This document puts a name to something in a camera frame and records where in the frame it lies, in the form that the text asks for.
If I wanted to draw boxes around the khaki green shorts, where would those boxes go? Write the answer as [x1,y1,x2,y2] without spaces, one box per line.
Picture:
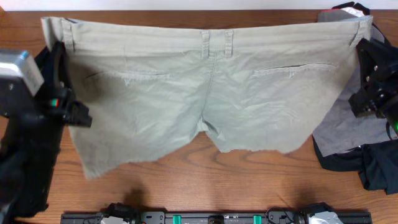
[41,16,373,178]

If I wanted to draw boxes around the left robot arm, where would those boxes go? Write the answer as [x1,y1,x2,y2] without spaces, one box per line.
[1,42,92,223]

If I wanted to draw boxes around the grey shorts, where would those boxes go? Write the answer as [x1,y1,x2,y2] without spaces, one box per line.
[313,24,397,156]

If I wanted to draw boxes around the black garment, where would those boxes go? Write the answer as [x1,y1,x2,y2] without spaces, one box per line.
[312,1,398,195]

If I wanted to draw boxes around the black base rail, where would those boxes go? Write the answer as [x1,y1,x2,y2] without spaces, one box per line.
[60,202,373,224]

